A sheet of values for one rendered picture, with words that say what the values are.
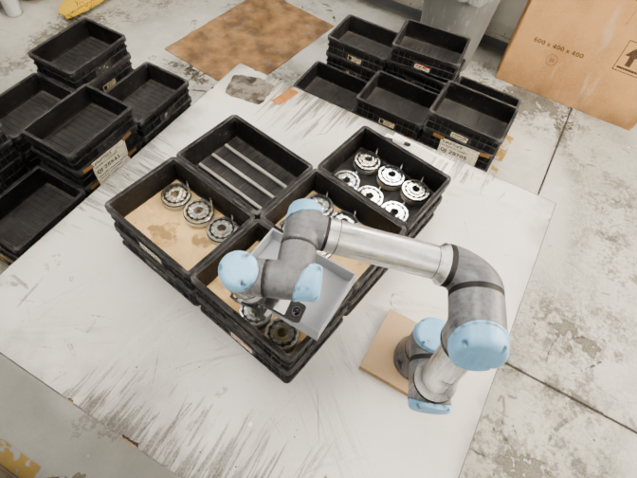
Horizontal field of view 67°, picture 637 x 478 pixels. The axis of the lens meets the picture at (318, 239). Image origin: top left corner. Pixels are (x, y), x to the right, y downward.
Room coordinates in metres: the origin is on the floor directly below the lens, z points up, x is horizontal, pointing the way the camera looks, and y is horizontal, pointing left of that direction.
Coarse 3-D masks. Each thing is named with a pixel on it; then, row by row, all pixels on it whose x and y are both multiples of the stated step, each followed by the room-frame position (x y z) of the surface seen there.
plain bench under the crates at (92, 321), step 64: (192, 128) 1.49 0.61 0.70; (320, 128) 1.60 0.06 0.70; (384, 128) 1.66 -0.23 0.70; (448, 192) 1.34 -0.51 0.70; (512, 192) 1.39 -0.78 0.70; (64, 256) 0.78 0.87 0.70; (128, 256) 0.82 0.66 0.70; (512, 256) 1.06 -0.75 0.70; (0, 320) 0.52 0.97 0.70; (64, 320) 0.56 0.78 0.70; (128, 320) 0.59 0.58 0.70; (192, 320) 0.62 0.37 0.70; (512, 320) 0.79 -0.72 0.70; (64, 384) 0.36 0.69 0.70; (128, 384) 0.38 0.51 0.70; (192, 384) 0.41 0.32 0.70; (256, 384) 0.44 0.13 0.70; (320, 384) 0.47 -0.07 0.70; (384, 384) 0.49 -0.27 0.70; (192, 448) 0.23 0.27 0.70; (256, 448) 0.26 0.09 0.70; (320, 448) 0.28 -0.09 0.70; (384, 448) 0.31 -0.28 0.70; (448, 448) 0.33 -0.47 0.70
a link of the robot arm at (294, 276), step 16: (288, 240) 0.52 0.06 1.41; (288, 256) 0.48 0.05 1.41; (304, 256) 0.48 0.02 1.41; (272, 272) 0.44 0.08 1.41; (288, 272) 0.44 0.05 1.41; (304, 272) 0.45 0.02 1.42; (320, 272) 0.45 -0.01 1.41; (272, 288) 0.42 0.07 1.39; (288, 288) 0.42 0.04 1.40; (304, 288) 0.42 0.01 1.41; (320, 288) 0.45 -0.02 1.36
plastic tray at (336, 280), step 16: (272, 240) 0.75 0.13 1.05; (256, 256) 0.68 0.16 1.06; (272, 256) 0.69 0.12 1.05; (320, 256) 0.69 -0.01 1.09; (336, 272) 0.67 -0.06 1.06; (352, 272) 0.65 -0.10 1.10; (336, 288) 0.62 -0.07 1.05; (304, 304) 0.56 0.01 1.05; (320, 304) 0.56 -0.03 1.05; (336, 304) 0.55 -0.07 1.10; (304, 320) 0.51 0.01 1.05; (320, 320) 0.52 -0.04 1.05
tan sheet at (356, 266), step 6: (312, 192) 1.13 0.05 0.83; (336, 210) 1.06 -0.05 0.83; (336, 258) 0.85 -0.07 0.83; (342, 258) 0.86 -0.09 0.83; (348, 258) 0.86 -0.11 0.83; (342, 264) 0.84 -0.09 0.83; (348, 264) 0.84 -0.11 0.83; (354, 264) 0.84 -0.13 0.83; (360, 264) 0.85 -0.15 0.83; (366, 264) 0.85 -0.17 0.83; (354, 270) 0.82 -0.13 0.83; (360, 270) 0.82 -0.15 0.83
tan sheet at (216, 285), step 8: (248, 248) 0.84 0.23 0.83; (216, 280) 0.71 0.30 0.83; (216, 288) 0.68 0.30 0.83; (224, 288) 0.68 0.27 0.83; (224, 296) 0.66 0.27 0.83; (232, 304) 0.63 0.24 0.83; (272, 320) 0.60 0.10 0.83; (264, 328) 0.57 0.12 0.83; (280, 336) 0.55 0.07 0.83; (304, 336) 0.56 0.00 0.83; (288, 352) 0.51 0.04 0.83
